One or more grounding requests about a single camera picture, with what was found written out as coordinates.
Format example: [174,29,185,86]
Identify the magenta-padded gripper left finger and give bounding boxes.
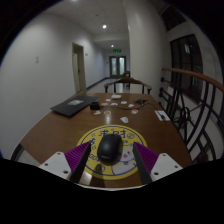
[39,140,93,185]

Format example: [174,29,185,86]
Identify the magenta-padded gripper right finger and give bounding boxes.
[132,141,184,185]

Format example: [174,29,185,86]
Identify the black computer mouse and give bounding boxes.
[96,133,123,165]

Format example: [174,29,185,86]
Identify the yellow round mouse pad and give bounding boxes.
[77,124,148,181]

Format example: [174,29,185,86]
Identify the white booklet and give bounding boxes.
[154,109,171,122]

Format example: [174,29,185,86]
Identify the black closed laptop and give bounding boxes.
[50,95,100,118]

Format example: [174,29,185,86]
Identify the small black box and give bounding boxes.
[89,101,101,111]

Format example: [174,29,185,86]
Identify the wooden armchair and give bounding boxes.
[103,77,153,95]

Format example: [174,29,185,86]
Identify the black railing with wooden handrail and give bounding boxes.
[159,66,224,164]

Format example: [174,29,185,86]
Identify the cream side door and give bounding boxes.
[72,43,87,94]

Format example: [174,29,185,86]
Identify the dark framed window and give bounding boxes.
[169,33,204,103]

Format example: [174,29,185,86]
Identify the glass double door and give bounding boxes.
[109,55,127,79]

